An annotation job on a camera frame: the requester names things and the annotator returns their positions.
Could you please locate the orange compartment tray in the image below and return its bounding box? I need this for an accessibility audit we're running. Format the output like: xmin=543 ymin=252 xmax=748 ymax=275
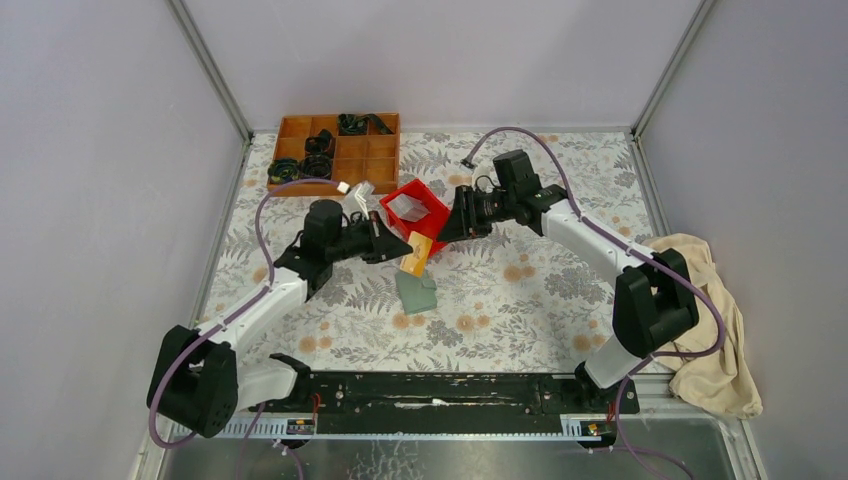
xmin=265 ymin=112 xmax=401 ymax=197

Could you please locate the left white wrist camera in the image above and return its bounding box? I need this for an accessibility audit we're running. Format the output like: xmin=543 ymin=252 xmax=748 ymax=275
xmin=336 ymin=180 xmax=375 ymax=217

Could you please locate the aluminium frame post right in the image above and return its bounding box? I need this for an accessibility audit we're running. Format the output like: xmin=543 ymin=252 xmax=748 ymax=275
xmin=631 ymin=0 xmax=717 ymax=142

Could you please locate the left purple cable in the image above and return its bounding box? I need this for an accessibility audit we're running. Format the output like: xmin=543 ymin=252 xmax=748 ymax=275
xmin=147 ymin=178 xmax=346 ymax=480

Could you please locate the purple cable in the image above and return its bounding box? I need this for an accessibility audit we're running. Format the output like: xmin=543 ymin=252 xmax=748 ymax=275
xmin=460 ymin=127 xmax=727 ymax=480
xmin=147 ymin=178 xmax=346 ymax=480

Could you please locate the aluminium frame post left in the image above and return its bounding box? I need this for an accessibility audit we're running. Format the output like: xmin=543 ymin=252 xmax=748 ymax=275
xmin=164 ymin=0 xmax=254 ymax=145

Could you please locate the black strap coil top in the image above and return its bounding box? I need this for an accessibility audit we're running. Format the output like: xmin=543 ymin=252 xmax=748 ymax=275
xmin=337 ymin=113 xmax=395 ymax=137

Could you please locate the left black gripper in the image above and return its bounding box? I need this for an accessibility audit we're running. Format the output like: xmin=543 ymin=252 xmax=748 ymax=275
xmin=326 ymin=211 xmax=414 ymax=265

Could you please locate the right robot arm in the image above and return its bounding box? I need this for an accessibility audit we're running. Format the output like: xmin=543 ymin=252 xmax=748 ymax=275
xmin=437 ymin=150 xmax=699 ymax=412

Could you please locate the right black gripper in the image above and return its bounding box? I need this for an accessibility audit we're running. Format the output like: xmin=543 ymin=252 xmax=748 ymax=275
xmin=435 ymin=185 xmax=515 ymax=244

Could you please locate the black yellow strap coil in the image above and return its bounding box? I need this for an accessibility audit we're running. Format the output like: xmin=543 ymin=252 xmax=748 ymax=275
xmin=267 ymin=157 xmax=303 ymax=186

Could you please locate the black ring coil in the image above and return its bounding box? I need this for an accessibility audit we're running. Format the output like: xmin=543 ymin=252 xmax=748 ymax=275
xmin=299 ymin=155 xmax=334 ymax=185

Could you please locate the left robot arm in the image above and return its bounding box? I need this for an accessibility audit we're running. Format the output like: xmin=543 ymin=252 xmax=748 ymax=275
xmin=146 ymin=200 xmax=413 ymax=438

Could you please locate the orange credit card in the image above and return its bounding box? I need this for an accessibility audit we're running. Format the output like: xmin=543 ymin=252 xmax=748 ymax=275
xmin=400 ymin=232 xmax=433 ymax=277

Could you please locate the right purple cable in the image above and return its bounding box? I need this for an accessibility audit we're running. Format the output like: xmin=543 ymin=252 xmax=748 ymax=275
xmin=460 ymin=127 xmax=727 ymax=480

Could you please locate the beige crumpled cloth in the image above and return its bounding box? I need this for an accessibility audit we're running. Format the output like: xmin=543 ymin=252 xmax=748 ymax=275
xmin=644 ymin=233 xmax=764 ymax=419

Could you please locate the black strap coil middle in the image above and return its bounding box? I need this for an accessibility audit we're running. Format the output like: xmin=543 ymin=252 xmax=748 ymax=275
xmin=303 ymin=129 xmax=337 ymax=158

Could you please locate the stack of credit cards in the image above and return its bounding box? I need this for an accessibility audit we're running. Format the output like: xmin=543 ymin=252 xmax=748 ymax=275
xmin=387 ymin=194 xmax=430 ymax=223

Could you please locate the green card holder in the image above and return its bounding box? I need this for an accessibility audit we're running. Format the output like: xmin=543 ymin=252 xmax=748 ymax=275
xmin=395 ymin=271 xmax=438 ymax=315

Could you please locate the red plastic bin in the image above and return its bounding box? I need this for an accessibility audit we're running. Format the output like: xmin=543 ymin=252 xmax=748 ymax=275
xmin=379 ymin=179 xmax=450 ymax=257

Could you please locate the floral patterned mat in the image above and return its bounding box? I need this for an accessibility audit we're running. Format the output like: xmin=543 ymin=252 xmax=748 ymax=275
xmin=244 ymin=132 xmax=653 ymax=372

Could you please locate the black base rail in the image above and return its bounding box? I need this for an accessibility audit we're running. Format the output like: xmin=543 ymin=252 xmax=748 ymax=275
xmin=266 ymin=371 xmax=640 ymax=436

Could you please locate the aluminium frame post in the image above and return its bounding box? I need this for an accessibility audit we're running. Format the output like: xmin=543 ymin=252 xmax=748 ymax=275
xmin=631 ymin=0 xmax=717 ymax=142
xmin=164 ymin=0 xmax=254 ymax=145

